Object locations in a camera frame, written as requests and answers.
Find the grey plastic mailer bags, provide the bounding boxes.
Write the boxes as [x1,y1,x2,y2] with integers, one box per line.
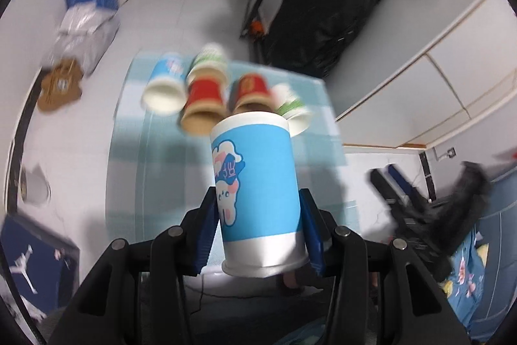
[40,3,120,76]

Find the red paper cup right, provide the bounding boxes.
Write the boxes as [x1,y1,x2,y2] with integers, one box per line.
[230,73,273,114]

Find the green white cup rear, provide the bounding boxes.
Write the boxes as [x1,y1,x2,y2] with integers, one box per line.
[187,43,229,87]

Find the blue Jordan shoe box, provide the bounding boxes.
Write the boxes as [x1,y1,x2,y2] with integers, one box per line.
[1,214,80,322]

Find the grey trash bin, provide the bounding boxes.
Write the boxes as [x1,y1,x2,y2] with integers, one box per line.
[19,166,51,206]

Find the black backpack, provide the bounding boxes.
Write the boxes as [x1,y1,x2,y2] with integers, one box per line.
[265,0,381,78]

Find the wall power socket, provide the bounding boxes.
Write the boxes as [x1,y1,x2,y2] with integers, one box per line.
[446,147,457,158]

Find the teal checked tablecloth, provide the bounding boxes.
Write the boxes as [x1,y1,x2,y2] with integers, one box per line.
[105,52,359,243]

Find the green white cup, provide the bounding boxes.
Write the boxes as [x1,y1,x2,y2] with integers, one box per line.
[187,43,229,87]
[271,83,312,137]

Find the brown suede shoe front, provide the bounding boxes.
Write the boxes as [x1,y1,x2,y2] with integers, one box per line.
[37,58,83,113]

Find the red paper cup left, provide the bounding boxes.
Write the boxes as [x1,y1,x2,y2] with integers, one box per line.
[181,77,227,136]

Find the blue paper cup lying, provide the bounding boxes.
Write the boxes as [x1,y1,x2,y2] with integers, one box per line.
[141,52,187,115]

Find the blue cartoon paper cup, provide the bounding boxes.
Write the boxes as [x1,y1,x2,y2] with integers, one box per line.
[210,111,308,278]

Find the red paper cup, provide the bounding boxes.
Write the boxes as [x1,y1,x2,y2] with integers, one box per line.
[230,73,273,114]
[181,77,227,136]

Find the green white cup right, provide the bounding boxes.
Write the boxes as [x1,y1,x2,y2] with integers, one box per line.
[271,83,312,137]

